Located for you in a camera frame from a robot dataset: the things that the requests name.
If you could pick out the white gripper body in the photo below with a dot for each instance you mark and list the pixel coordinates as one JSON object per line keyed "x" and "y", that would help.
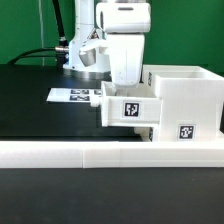
{"x": 124, "y": 24}

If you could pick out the white drawer box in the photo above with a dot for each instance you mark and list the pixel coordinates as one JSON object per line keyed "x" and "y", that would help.
{"x": 148, "y": 134}
{"x": 137, "y": 107}

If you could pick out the white drawer cabinet frame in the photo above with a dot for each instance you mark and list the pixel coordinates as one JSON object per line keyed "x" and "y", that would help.
{"x": 192, "y": 102}

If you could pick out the white front drawer box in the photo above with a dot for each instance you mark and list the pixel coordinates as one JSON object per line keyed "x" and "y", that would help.
{"x": 148, "y": 134}

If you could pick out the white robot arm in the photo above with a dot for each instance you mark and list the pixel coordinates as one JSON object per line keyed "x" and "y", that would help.
{"x": 86, "y": 29}

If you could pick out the fiducial marker sheet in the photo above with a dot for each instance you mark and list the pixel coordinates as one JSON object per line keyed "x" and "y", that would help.
{"x": 72, "y": 95}

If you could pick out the white L-shaped border fence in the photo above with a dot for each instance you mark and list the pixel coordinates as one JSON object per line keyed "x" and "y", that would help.
{"x": 50, "y": 154}

